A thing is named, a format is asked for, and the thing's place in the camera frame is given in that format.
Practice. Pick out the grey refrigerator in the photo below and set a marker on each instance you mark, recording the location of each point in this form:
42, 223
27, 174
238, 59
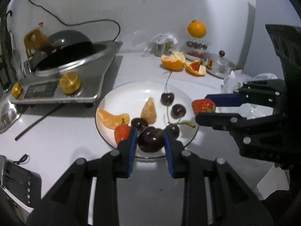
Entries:
261, 51

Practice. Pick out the orange peel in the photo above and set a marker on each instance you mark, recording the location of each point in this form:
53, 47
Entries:
202, 71

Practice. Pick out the black folded umbrella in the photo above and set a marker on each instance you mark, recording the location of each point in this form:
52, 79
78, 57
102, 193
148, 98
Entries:
10, 37

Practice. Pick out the half peeled orange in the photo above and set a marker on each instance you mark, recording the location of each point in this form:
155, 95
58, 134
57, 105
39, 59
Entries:
172, 62

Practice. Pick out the whole orange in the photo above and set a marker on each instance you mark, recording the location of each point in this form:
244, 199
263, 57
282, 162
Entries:
197, 29

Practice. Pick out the white plate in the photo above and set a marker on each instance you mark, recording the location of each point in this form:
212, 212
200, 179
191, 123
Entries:
131, 96

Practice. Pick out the steel pot with lid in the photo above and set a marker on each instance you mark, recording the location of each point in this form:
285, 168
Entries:
223, 63

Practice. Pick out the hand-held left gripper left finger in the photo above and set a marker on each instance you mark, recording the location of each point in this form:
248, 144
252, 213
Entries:
131, 153

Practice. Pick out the clear plastic bag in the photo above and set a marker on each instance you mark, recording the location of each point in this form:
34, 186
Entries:
232, 80

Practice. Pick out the strawberry in orange peel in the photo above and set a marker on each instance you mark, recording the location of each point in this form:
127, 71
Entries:
196, 67

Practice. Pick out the steel induction cooker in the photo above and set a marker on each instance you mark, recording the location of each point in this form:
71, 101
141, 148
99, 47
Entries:
94, 75

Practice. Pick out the black flat device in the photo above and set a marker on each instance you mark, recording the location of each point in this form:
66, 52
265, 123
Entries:
21, 183

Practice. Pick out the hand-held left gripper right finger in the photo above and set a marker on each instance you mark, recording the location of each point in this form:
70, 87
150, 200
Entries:
169, 153

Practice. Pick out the dark cherry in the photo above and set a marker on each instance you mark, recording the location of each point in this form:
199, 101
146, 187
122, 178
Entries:
167, 98
174, 130
150, 139
140, 123
178, 110

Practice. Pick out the orange segment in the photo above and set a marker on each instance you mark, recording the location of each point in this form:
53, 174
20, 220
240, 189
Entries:
149, 110
112, 120

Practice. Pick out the small glass jar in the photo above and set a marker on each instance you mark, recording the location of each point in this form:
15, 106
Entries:
27, 68

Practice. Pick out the domed steel lid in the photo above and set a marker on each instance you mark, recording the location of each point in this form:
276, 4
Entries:
9, 115

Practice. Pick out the clear plastic fruit box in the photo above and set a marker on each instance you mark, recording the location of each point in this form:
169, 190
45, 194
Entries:
196, 46

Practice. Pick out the crumpled clear bag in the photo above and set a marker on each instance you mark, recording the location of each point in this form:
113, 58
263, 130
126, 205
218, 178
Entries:
164, 36

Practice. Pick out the red strawberry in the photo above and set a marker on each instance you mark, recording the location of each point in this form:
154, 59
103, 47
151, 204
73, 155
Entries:
203, 106
122, 133

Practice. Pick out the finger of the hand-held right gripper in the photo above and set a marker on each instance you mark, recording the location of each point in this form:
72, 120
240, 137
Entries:
216, 120
223, 100

